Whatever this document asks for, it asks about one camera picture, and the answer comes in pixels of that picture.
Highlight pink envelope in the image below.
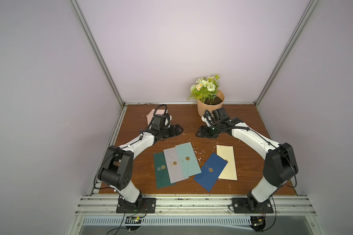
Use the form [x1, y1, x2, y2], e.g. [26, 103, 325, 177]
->
[147, 108, 165, 125]

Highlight mint green envelope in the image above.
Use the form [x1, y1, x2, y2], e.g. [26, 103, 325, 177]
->
[176, 143, 201, 178]

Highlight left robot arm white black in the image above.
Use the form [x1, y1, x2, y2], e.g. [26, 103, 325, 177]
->
[96, 124, 183, 212]

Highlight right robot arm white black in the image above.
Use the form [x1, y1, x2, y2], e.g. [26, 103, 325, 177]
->
[196, 120, 298, 213]

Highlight cream yellow envelope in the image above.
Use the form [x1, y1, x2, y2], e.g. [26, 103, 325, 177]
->
[216, 145, 237, 181]

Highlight navy blue envelope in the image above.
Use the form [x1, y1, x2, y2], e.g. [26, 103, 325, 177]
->
[194, 153, 227, 192]

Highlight grey envelope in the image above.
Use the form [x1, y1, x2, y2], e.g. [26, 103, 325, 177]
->
[163, 147, 187, 184]

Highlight dark green envelope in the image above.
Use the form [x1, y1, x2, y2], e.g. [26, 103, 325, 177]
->
[154, 152, 175, 189]

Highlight artificial green flower plant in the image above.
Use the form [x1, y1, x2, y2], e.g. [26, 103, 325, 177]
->
[187, 74, 220, 105]

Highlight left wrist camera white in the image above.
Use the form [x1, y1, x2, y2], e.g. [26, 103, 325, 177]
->
[151, 114, 171, 131]

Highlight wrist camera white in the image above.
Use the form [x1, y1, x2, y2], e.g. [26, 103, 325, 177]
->
[151, 114, 171, 131]
[202, 107, 230, 125]

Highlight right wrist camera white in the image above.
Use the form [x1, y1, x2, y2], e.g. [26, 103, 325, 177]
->
[202, 107, 230, 125]

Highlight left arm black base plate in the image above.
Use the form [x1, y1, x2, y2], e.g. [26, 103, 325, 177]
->
[116, 197, 156, 214]

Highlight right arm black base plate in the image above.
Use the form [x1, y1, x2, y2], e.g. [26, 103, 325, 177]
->
[230, 197, 274, 214]

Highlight aluminium rail frame front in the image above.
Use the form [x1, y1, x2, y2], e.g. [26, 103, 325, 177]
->
[75, 194, 316, 216]

